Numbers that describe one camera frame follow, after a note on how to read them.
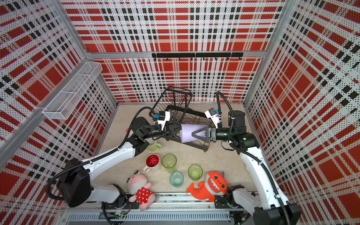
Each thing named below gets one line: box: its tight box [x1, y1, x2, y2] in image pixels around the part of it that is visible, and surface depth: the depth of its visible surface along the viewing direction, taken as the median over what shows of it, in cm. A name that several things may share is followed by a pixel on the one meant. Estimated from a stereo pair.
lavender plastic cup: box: [180, 123, 208, 143], surface depth 59 cm
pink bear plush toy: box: [126, 170, 156, 212], surface depth 74 cm
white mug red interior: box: [142, 153, 161, 173], surface depth 84 cm
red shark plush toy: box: [186, 171, 229, 203], surface depth 75 cm
